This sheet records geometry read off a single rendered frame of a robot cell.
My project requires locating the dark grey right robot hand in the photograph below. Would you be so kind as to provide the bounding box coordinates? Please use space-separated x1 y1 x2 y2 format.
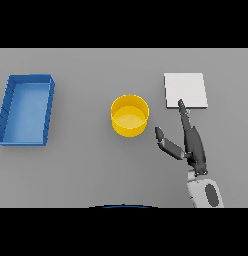
154 98 209 177

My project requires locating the pale square measuring scale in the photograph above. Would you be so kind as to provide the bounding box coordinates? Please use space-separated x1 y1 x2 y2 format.
163 72 209 110

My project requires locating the yellow bowl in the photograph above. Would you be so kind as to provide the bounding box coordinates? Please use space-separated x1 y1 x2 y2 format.
110 94 150 138

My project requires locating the blue tray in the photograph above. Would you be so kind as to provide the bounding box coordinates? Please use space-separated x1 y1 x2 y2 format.
0 73 56 147

